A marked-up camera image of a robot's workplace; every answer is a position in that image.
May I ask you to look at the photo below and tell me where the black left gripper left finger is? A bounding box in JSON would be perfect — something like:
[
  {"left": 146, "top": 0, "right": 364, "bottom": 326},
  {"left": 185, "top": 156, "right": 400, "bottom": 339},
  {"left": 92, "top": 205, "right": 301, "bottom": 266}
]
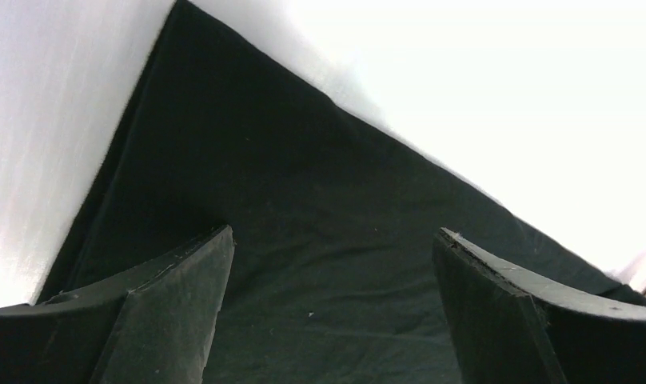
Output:
[{"left": 0, "top": 226, "right": 235, "bottom": 383}]

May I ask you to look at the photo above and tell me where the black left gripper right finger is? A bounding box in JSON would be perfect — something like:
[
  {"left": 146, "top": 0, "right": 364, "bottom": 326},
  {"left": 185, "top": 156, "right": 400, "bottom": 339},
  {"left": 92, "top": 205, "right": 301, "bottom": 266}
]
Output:
[{"left": 433, "top": 228, "right": 646, "bottom": 383}]

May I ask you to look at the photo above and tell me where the black t shirt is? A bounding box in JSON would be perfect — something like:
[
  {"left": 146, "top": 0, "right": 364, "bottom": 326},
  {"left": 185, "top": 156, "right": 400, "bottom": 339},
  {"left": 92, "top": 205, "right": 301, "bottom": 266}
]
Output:
[{"left": 43, "top": 1, "right": 646, "bottom": 383}]

